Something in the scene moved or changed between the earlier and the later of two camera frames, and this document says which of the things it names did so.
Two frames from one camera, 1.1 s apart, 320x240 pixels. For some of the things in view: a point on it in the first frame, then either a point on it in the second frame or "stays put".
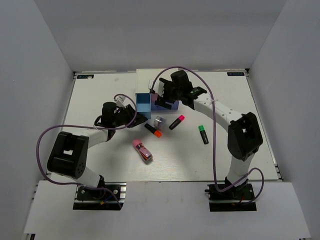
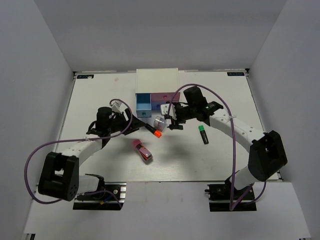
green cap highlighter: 204,134 stays put
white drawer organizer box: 145,78 stays put
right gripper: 168,84 to 175,126
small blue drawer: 143,104 stays put
